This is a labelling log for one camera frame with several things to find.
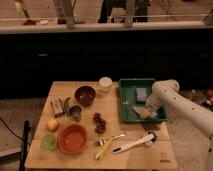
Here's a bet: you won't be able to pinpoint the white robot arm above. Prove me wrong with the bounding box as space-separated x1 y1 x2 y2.
139 79 213 171

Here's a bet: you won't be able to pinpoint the purple bowl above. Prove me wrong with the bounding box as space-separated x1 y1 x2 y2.
75 86 96 106

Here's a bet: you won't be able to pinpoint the orange bowl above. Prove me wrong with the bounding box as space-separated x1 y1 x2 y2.
57 124 87 154

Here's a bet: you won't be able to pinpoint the grey sponge block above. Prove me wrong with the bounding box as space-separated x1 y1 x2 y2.
136 88 147 103

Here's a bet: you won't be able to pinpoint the green plastic tray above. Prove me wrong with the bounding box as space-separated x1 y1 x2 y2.
118 78 168 124

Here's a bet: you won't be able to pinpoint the dark red grapes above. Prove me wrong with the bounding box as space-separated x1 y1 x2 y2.
93 113 106 134

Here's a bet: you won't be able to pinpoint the white lidded jar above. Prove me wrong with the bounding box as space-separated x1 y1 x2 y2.
99 77 112 93

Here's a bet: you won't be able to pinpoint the metal spoon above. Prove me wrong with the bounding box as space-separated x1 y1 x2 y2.
94 133 126 146

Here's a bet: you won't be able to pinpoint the small metal cup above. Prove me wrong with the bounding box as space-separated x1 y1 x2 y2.
69 105 82 122

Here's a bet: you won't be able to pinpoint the green pepper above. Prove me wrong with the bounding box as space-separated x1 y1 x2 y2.
64 97 71 116

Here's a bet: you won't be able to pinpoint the brown box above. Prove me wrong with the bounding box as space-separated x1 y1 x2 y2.
51 99 64 118

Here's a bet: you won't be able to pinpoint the yellow lemon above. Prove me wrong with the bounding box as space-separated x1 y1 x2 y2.
47 119 59 132

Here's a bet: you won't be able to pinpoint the light green small cup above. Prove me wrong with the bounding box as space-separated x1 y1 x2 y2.
40 134 57 151

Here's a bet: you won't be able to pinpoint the yellow handled peeler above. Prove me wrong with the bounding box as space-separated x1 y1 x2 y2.
94 139 113 160

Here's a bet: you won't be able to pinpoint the black chair frame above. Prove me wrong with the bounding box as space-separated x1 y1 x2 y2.
0 120 30 171

